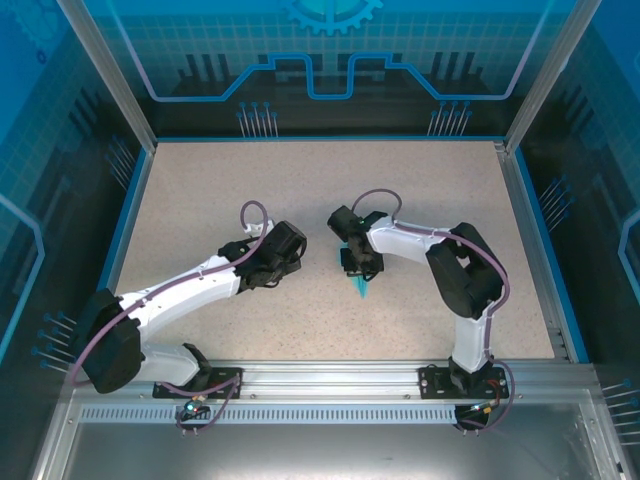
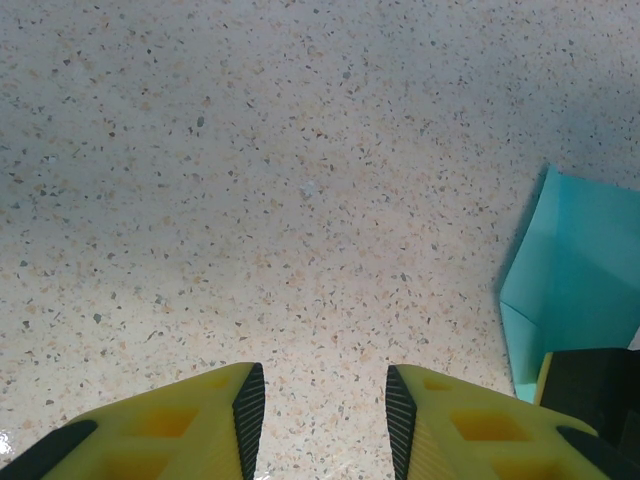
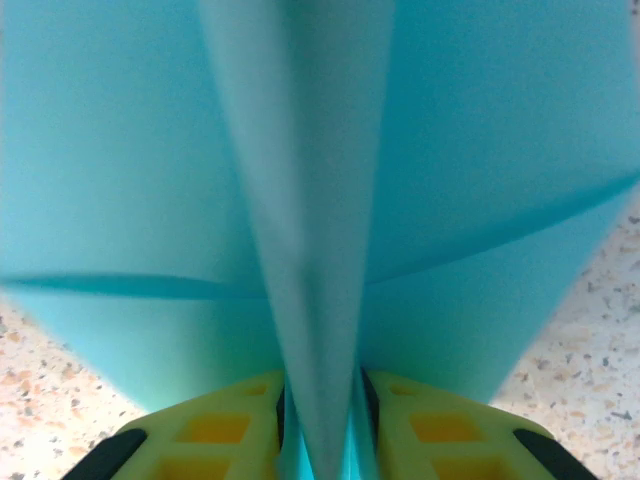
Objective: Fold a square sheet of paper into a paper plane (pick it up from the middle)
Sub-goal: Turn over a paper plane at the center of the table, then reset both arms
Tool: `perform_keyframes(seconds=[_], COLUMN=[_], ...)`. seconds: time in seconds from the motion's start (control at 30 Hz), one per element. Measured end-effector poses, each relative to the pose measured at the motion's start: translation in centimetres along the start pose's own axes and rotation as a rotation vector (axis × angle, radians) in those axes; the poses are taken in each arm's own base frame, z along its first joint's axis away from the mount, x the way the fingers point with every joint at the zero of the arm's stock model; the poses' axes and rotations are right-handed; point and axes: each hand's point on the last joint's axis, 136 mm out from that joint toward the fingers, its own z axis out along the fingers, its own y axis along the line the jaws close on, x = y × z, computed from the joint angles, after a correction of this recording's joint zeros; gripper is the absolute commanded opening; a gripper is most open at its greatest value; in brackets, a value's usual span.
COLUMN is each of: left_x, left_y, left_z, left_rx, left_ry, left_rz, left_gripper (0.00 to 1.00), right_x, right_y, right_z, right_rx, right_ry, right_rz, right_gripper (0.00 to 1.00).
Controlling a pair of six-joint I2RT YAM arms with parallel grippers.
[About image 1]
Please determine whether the teal cloth piece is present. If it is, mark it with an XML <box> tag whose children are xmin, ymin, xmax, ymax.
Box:
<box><xmin>341</xmin><ymin>243</ymin><xmax>374</xmax><ymax>301</ymax></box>

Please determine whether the grey metal shelf plate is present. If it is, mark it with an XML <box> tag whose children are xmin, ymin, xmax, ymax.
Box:
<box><xmin>29</xmin><ymin>389</ymin><xmax>631</xmax><ymax>480</ymax></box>

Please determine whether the aluminium mounting rail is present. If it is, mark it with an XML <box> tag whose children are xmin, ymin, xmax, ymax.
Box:
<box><xmin>67</xmin><ymin>360</ymin><xmax>599</xmax><ymax>401</ymax></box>

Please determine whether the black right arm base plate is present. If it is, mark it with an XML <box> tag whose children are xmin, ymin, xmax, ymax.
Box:
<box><xmin>418</xmin><ymin>363</ymin><xmax>519</xmax><ymax>400</ymax></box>

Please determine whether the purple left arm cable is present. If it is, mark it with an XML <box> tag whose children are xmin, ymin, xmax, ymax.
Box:
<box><xmin>69</xmin><ymin>199</ymin><xmax>274</xmax><ymax>437</ymax></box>

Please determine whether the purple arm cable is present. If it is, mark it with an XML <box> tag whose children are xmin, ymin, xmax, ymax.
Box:
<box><xmin>69</xmin><ymin>199</ymin><xmax>274</xmax><ymax>437</ymax></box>
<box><xmin>351</xmin><ymin>187</ymin><xmax>516</xmax><ymax>434</ymax></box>

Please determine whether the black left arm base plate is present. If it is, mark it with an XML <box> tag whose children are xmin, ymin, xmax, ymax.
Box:
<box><xmin>152</xmin><ymin>366</ymin><xmax>246</xmax><ymax>400</ymax></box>

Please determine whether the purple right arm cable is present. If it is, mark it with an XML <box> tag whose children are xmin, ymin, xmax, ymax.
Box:
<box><xmin>351</xmin><ymin>187</ymin><xmax>516</xmax><ymax>434</ymax></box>

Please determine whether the slotted grey cable duct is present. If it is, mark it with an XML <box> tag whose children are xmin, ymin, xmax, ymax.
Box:
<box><xmin>78</xmin><ymin>405</ymin><xmax>461</xmax><ymax>425</ymax></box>

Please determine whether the aluminium side rail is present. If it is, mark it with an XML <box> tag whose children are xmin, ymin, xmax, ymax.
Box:
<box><xmin>492</xmin><ymin>140</ymin><xmax>574</xmax><ymax>362</ymax></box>

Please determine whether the small lit cable connector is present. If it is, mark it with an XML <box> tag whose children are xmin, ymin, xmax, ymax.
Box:
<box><xmin>180</xmin><ymin>393</ymin><xmax>209</xmax><ymax>417</ymax></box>
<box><xmin>467</xmin><ymin>397</ymin><xmax>504</xmax><ymax>415</ymax></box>

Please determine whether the aluminium frame post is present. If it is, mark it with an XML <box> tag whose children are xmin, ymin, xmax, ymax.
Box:
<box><xmin>55</xmin><ymin>0</ymin><xmax>157</xmax><ymax>151</ymax></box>
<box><xmin>503</xmin><ymin>0</ymin><xmax>602</xmax><ymax>152</ymax></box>

